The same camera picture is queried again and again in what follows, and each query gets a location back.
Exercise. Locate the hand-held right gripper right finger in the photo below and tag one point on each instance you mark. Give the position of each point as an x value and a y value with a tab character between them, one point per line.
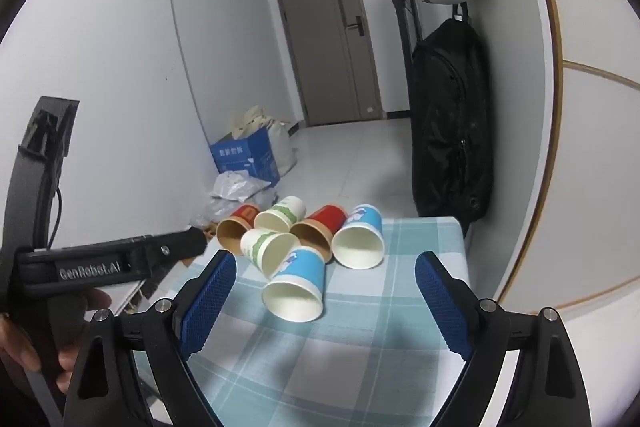
442	307

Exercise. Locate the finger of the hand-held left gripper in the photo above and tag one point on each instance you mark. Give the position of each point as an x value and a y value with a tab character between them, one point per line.
175	247

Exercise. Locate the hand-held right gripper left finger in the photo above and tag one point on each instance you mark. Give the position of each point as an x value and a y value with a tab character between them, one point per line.
207	307

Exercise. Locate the blue paper cup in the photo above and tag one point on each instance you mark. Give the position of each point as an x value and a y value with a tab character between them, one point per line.
300	269
367	219

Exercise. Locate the red paper cup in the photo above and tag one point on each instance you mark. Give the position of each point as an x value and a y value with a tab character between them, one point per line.
232	232
325	219

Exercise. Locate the green patterned white paper cup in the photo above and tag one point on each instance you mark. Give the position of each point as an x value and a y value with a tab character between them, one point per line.
260	247
287	209

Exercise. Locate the person's left hand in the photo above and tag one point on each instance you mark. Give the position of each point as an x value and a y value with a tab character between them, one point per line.
97	298

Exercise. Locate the clear plastic bag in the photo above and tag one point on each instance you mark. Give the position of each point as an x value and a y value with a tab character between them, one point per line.
232	189

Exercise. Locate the blue checked tablecloth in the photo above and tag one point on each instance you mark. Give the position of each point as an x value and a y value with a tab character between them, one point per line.
350	307

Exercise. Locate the blue cardboard box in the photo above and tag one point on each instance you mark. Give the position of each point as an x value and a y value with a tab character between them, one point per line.
245	157

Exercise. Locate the black hanging bag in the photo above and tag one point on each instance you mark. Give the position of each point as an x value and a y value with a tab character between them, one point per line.
450	117

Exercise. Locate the grey brown door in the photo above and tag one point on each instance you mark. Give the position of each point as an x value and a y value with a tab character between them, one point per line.
320	32

